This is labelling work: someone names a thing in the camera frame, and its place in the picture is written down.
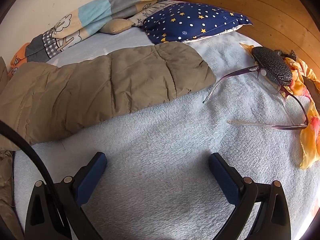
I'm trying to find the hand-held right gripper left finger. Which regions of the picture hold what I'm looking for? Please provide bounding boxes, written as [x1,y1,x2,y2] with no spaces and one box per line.
[24,152,107,240]

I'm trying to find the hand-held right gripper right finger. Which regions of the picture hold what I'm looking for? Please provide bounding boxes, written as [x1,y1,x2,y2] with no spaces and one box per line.
[209,152,292,240]

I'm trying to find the brown padded jacket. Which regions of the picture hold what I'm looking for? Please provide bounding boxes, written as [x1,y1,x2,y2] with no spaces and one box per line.
[0,41,217,240]

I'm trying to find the light blue bed sheet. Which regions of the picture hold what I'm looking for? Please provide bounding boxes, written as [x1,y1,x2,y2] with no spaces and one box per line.
[12,26,315,240]

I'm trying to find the yellow orange floral scarf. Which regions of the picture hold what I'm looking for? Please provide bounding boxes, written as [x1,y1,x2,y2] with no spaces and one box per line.
[240,42,320,170]

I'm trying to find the dark patterned glasses case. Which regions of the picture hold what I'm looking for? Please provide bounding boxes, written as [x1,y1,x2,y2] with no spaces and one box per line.
[251,46,293,88]

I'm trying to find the dark hair clip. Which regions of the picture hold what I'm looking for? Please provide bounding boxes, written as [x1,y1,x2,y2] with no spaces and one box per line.
[275,50,297,60]

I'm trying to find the beige cushion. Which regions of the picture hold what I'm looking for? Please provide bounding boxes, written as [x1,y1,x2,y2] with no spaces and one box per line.
[99,17,135,35]

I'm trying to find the navy star print pillow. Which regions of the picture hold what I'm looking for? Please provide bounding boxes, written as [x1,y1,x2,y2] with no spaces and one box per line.
[142,2,253,45]

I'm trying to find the patchwork printed quilt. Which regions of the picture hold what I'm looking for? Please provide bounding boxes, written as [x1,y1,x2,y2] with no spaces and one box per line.
[7,0,179,78]

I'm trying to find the white printed pillow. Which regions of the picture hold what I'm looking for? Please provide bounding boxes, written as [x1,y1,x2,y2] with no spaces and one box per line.
[130,0,180,28]

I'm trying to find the wooden headboard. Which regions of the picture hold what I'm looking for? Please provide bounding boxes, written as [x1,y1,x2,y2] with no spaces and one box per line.
[149,0,320,80]

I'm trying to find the black cable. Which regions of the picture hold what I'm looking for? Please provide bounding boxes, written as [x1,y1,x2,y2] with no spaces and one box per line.
[0,119,63,220]

